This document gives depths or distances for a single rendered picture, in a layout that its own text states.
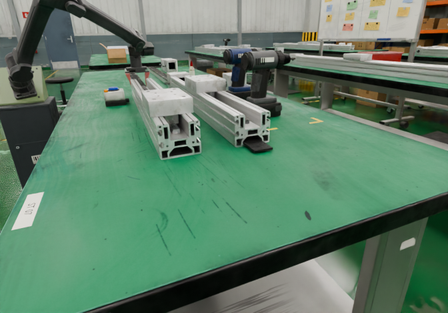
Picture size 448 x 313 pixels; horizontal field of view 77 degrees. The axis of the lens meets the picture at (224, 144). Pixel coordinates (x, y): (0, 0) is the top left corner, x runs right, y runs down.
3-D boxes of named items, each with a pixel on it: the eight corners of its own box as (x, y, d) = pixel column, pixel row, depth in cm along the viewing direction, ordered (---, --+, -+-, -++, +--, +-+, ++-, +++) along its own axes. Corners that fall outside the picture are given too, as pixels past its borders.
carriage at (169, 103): (143, 113, 83) (141, 90, 81) (180, 109, 87) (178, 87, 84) (151, 128, 69) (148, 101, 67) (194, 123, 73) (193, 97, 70)
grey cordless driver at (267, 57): (239, 115, 100) (239, 51, 92) (285, 109, 107) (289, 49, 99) (249, 121, 94) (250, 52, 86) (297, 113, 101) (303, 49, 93)
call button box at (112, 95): (106, 103, 124) (103, 89, 122) (129, 101, 127) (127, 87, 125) (105, 107, 117) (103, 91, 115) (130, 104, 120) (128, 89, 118)
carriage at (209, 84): (185, 93, 111) (184, 75, 109) (211, 91, 115) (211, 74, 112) (197, 101, 97) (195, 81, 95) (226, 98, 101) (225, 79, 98)
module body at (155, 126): (133, 97, 135) (130, 79, 132) (153, 95, 138) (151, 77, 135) (160, 160, 65) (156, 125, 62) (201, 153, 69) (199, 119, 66)
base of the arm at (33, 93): (10, 79, 129) (15, 100, 125) (3, 67, 122) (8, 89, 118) (32, 75, 132) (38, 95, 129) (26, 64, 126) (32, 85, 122)
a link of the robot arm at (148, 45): (131, 30, 138) (137, 43, 136) (152, 30, 145) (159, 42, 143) (126, 49, 147) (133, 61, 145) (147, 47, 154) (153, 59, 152)
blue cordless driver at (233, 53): (223, 101, 122) (221, 49, 114) (262, 97, 129) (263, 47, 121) (229, 105, 115) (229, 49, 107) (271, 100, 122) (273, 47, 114)
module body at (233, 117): (171, 93, 141) (170, 76, 138) (191, 92, 145) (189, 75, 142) (235, 147, 72) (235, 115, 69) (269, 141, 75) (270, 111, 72)
